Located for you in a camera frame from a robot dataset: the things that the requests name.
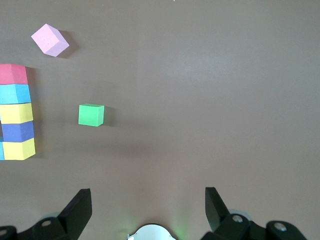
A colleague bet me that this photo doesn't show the pink foam cube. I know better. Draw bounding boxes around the pink foam cube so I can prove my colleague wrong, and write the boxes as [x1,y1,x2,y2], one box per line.
[30,23,70,58]

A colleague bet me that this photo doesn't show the green foam cube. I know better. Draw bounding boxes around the green foam cube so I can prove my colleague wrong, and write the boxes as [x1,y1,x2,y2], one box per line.
[78,103,105,127]

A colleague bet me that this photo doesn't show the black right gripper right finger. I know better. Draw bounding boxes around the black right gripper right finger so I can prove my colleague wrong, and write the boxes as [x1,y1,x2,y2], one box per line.
[201,186,308,240]

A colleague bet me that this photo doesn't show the yellow foam cube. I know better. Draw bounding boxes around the yellow foam cube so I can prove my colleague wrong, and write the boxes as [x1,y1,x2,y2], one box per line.
[2,137,36,161]
[0,102,34,125]

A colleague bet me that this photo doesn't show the red foam cube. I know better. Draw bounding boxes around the red foam cube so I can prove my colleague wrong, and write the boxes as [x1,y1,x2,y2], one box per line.
[0,63,29,86]

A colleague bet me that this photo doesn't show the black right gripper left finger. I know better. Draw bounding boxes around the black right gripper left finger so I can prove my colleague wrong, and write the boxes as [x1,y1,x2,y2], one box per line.
[0,188,93,240]

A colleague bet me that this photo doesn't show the purple foam cube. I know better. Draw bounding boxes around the purple foam cube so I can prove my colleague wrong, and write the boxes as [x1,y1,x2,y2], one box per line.
[1,120,35,143]

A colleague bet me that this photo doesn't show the brown table mat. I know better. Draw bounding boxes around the brown table mat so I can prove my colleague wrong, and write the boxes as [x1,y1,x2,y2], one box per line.
[0,0,320,240]

